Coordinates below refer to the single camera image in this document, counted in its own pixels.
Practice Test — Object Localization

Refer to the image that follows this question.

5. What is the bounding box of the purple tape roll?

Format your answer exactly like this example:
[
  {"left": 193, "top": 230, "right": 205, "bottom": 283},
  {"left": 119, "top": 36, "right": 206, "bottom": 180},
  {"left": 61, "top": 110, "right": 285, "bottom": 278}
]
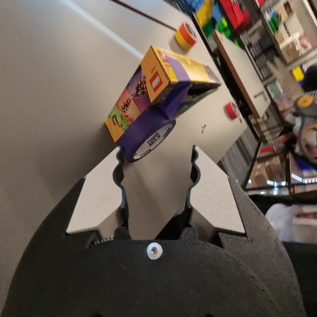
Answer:
[{"left": 118, "top": 82, "right": 193, "bottom": 163}]

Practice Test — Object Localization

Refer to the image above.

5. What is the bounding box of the red tape roll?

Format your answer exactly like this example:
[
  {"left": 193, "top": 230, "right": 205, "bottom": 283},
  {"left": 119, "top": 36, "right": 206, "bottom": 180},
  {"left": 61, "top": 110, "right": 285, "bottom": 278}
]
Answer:
[{"left": 224, "top": 102, "right": 240, "bottom": 120}]

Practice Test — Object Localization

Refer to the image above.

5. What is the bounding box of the yellow purple toy set box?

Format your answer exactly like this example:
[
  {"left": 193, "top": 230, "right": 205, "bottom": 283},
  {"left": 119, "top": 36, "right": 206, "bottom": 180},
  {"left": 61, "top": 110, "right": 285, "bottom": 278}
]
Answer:
[{"left": 105, "top": 45, "right": 221, "bottom": 143}]

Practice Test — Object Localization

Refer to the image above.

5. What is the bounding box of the person's white shirt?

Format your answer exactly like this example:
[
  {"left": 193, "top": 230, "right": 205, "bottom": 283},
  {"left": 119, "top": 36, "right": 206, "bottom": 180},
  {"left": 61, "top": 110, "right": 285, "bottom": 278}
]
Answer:
[{"left": 265, "top": 203, "right": 317, "bottom": 245}]

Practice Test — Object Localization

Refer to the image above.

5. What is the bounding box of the white cabinet brown edge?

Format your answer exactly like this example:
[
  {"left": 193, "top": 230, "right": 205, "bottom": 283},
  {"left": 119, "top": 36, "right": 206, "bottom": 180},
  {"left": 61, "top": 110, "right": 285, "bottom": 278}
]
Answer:
[{"left": 213, "top": 31, "right": 272, "bottom": 120}]

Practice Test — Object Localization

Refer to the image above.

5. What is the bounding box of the orange tape roll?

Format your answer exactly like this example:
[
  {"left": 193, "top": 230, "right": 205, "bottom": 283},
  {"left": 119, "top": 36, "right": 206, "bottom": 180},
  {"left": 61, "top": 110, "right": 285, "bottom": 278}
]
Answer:
[{"left": 179, "top": 22, "right": 198, "bottom": 41}]

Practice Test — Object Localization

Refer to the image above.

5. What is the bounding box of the yellow tape roll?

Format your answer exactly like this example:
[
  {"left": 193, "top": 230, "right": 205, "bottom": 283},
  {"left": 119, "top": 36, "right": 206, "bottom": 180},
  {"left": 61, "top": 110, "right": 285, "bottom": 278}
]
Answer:
[{"left": 175, "top": 30, "right": 196, "bottom": 48}]

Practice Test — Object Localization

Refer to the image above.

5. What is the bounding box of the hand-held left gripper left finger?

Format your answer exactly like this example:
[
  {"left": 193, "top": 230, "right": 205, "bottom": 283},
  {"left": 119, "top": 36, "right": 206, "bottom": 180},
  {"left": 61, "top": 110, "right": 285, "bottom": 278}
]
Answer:
[{"left": 66, "top": 146, "right": 131, "bottom": 239}]

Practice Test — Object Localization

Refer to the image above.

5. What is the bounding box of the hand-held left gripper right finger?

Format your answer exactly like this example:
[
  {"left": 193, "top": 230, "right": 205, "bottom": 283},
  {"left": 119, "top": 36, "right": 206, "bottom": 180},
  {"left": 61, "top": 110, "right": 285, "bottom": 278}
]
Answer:
[{"left": 173, "top": 145, "right": 246, "bottom": 242}]

